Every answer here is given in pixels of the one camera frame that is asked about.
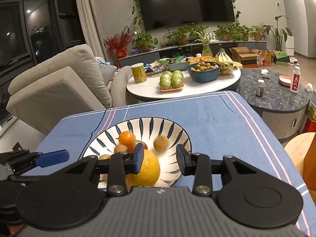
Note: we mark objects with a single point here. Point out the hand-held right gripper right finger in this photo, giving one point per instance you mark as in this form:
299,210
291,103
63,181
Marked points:
182,159

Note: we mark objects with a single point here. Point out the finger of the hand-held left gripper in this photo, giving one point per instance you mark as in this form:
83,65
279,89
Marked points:
19,177
53,158

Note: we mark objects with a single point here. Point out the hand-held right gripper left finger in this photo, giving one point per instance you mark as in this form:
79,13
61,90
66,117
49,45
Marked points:
139,159

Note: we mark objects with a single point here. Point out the large yellow lemon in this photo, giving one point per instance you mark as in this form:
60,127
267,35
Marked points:
148,169

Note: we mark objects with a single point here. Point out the brown longan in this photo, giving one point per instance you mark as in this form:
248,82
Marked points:
104,157
120,149
161,142

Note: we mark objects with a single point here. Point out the orange mandarin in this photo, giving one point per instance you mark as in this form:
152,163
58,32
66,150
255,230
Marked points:
127,138

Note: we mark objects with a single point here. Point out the striped white ceramic bowl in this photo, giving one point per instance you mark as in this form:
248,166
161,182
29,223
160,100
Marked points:
170,130

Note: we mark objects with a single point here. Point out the blue striped tablecloth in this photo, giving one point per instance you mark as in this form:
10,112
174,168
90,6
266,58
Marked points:
222,128

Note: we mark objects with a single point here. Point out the white round coffee table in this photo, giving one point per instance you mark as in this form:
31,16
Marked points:
148,90

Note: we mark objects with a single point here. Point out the beige armchair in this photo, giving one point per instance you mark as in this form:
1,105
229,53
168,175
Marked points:
61,84

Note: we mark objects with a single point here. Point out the tray of green fruit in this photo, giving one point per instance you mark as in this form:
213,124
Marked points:
171,81

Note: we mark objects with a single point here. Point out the yellow can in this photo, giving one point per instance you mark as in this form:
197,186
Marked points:
138,73

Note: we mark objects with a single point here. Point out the dark blue bowl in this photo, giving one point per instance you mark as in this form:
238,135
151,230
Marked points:
203,76

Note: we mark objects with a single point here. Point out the grey pillow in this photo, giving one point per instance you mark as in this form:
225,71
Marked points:
108,75

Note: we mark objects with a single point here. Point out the pile of snack wrappers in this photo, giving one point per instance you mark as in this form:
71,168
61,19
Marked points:
155,69

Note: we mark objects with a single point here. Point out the green plastic basket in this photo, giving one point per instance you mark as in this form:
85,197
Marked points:
179,66

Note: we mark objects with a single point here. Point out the pile of longans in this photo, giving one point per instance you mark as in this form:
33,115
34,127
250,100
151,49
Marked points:
203,66

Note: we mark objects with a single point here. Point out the orange plastic basket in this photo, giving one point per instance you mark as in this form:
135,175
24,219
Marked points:
195,59

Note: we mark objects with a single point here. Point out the grey television cabinet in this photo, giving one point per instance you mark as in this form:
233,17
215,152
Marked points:
148,55

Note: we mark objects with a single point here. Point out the small spice jar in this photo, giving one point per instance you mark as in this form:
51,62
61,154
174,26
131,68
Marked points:
260,88

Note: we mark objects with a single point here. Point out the bunch of bananas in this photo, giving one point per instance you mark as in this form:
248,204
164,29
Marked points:
226,61

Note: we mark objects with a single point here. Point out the dark marble round table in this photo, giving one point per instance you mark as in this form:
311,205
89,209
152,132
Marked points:
276,103

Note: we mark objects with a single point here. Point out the round wooden side table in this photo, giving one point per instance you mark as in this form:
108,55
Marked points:
295,150

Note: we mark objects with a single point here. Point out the glass vase with plant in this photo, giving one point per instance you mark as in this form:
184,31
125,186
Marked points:
206,45

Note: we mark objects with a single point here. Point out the green potted plant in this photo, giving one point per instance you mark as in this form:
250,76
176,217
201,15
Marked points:
229,32
257,33
144,42
181,35

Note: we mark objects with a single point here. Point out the open cardboard box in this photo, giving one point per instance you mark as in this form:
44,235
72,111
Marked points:
244,59

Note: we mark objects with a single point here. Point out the red berry plant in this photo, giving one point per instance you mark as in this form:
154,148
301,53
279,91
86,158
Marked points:
118,42

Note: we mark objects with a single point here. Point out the pink dish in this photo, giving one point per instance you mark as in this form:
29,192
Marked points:
284,81

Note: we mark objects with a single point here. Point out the small cardboard box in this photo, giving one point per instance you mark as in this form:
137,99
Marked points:
266,58

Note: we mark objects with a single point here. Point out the dark window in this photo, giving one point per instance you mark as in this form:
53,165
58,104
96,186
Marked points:
29,24

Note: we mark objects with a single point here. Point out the printed paper bag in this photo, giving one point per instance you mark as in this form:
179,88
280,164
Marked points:
311,111

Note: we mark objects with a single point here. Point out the white bottle red label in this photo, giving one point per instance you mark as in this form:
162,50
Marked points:
295,80

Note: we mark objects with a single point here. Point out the green box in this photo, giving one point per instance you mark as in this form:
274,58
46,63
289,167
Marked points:
281,59

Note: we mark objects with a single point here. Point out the white curtain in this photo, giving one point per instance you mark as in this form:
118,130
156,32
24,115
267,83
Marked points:
90,17

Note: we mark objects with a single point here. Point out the white robot vacuum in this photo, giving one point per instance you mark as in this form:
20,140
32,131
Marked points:
293,61

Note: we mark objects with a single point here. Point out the white air purifier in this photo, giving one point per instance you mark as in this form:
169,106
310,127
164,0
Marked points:
289,45

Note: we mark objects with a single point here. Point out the tall leafy floor plant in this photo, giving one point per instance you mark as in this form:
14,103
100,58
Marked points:
279,34

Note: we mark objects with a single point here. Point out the wall socket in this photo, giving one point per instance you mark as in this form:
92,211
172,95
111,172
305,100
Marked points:
17,146

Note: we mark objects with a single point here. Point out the black wall television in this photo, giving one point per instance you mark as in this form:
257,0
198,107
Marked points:
185,2

